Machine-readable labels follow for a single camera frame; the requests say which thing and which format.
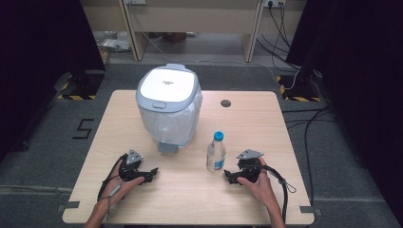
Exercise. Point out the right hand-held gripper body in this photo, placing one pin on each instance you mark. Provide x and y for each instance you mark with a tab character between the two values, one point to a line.
250	164

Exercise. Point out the white wall socket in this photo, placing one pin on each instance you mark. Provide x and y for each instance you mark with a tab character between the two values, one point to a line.
274	2

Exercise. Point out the person's right hand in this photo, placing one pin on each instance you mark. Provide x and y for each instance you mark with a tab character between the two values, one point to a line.
261	190

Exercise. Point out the person's left hand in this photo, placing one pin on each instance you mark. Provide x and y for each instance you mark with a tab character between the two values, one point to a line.
125	190

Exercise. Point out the hazard striped stand base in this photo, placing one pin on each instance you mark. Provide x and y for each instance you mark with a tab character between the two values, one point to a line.
79	88
297	90

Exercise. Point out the clutter under desk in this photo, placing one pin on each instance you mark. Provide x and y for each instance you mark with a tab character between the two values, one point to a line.
114	42

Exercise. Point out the clear water bottle blue cap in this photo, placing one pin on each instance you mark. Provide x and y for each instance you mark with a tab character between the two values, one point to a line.
216	155

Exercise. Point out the grey table bracket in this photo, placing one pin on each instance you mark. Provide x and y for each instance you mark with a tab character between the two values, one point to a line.
69	205

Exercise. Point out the white grey pedal trash can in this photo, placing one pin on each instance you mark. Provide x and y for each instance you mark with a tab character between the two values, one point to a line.
168	85

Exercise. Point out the black curtain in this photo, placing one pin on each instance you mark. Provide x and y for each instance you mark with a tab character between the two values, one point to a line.
364	79
38	63

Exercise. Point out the beige wooden desk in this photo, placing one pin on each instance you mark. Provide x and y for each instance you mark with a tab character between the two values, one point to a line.
190	19

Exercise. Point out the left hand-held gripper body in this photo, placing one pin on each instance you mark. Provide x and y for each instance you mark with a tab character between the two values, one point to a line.
130	167

